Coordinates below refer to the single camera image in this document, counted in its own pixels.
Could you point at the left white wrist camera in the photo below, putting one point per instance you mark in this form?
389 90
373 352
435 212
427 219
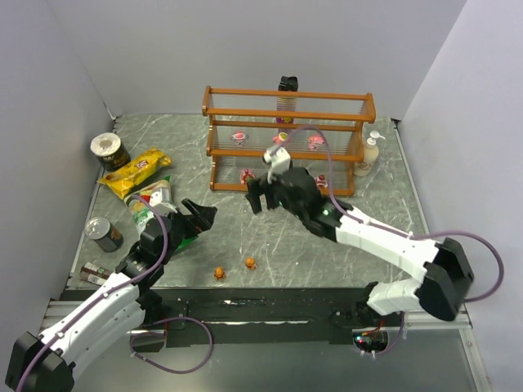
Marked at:
160 201

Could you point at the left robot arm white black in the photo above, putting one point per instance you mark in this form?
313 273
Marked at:
55 358

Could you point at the brown chocolate bar wrapper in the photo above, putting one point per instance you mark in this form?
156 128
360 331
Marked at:
94 274

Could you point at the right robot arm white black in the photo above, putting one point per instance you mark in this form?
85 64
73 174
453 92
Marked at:
439 273

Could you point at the yellow chips bag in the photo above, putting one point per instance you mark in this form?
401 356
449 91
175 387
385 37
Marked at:
134 173

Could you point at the beige lotion pump bottle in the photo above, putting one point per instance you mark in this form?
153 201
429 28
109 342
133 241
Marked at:
371 152

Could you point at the orange wooden shelf rack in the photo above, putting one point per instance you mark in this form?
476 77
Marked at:
338 118

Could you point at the pink bear blue glasses toy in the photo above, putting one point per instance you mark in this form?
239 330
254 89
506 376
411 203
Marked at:
315 142

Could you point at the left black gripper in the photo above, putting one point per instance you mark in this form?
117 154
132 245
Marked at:
185 223

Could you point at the purple spray can black cap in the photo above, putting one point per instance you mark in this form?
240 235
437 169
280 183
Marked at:
286 103

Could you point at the black paper cup white lid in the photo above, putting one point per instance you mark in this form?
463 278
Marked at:
110 151

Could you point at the green Chuba chips bag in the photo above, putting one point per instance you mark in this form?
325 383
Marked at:
141 214

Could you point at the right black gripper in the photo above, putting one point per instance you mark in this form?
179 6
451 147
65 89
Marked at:
267 192

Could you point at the orange bear toy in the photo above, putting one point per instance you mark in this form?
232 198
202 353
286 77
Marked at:
219 273
251 263

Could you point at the dark soda can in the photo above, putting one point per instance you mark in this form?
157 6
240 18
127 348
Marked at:
101 231

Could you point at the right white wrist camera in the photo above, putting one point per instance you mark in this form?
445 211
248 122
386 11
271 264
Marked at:
277 161

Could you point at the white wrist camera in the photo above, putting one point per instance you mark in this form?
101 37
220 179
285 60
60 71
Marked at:
160 201
277 161

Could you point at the pink bear yellow hat toy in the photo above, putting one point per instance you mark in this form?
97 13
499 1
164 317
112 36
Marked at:
280 138

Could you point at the small electronics board with leds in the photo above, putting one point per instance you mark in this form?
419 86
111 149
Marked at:
371 343

